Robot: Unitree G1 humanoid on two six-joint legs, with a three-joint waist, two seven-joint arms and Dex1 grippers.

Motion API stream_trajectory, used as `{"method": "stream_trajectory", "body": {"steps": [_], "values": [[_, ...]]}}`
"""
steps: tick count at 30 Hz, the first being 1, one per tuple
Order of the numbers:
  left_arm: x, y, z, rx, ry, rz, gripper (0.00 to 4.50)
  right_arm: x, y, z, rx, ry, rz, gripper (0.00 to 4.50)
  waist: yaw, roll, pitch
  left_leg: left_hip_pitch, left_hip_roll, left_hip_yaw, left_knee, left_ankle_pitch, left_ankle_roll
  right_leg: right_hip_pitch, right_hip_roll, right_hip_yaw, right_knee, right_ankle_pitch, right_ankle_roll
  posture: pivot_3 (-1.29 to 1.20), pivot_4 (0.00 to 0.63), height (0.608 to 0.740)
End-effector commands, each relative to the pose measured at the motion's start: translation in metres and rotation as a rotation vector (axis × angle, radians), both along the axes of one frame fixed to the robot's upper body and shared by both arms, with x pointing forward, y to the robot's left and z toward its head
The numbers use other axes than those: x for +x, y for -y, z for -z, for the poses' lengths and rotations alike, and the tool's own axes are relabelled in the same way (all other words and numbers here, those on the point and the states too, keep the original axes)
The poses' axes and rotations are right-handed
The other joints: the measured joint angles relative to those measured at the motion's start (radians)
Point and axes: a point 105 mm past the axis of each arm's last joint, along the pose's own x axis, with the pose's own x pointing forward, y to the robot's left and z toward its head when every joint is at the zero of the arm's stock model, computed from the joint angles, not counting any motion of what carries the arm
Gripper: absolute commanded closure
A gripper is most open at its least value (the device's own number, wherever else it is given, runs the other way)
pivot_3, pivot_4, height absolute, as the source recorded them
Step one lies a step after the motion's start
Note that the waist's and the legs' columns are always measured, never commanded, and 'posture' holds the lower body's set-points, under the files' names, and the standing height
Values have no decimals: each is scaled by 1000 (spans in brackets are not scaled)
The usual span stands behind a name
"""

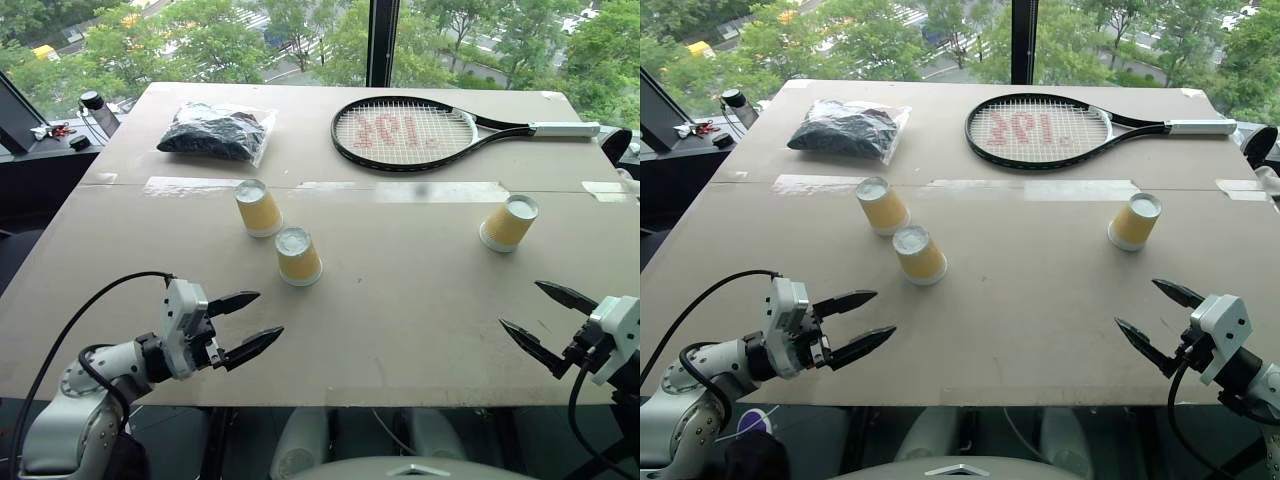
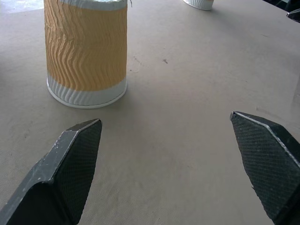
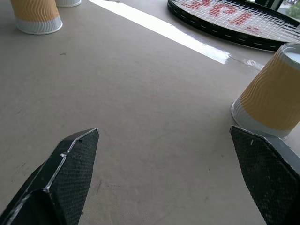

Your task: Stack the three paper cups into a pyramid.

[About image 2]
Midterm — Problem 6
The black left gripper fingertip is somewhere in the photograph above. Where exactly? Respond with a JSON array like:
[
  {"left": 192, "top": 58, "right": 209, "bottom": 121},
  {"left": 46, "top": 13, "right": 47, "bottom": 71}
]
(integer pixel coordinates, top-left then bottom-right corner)
[{"left": 286, "top": 8, "right": 300, "bottom": 21}]

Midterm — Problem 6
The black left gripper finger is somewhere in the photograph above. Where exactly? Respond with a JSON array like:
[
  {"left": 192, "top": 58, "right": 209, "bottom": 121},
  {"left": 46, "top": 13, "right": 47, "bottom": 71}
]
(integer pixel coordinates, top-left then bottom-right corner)
[
  {"left": 230, "top": 111, "right": 300, "bottom": 225},
  {"left": 0, "top": 118, "right": 103, "bottom": 225}
]

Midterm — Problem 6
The white ripple paper cup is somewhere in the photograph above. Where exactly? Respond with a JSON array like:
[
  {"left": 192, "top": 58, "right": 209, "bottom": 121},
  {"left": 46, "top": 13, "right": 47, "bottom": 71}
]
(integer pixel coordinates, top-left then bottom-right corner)
[{"left": 182, "top": 0, "right": 215, "bottom": 11}]

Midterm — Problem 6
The orange rippled paper cup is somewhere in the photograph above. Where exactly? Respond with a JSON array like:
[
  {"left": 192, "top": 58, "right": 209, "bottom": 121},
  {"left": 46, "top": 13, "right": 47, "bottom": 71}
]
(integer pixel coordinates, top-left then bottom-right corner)
[{"left": 43, "top": 0, "right": 128, "bottom": 109}]

